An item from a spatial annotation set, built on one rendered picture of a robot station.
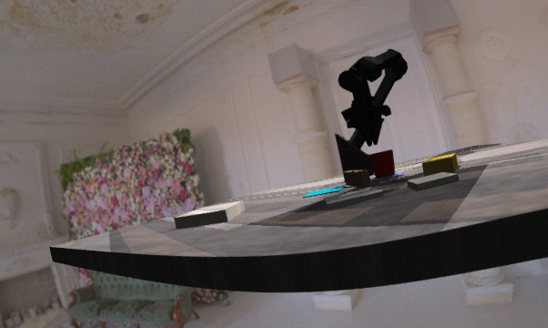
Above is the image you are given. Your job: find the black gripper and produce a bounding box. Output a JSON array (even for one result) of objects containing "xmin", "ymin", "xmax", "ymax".
[{"xmin": 346, "ymin": 93, "xmax": 391, "ymax": 146}]

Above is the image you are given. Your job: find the yellow rectangular block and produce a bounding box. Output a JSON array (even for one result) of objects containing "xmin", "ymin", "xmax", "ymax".
[{"xmin": 422, "ymin": 153, "xmax": 458, "ymax": 177}]

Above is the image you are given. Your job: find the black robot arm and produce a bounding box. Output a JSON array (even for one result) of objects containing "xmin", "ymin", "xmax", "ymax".
[{"xmin": 338, "ymin": 49, "xmax": 408, "ymax": 150}]

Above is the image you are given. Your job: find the tan wooden bar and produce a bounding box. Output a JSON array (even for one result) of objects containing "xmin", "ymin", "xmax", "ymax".
[{"xmin": 344, "ymin": 170, "xmax": 371, "ymax": 187}]

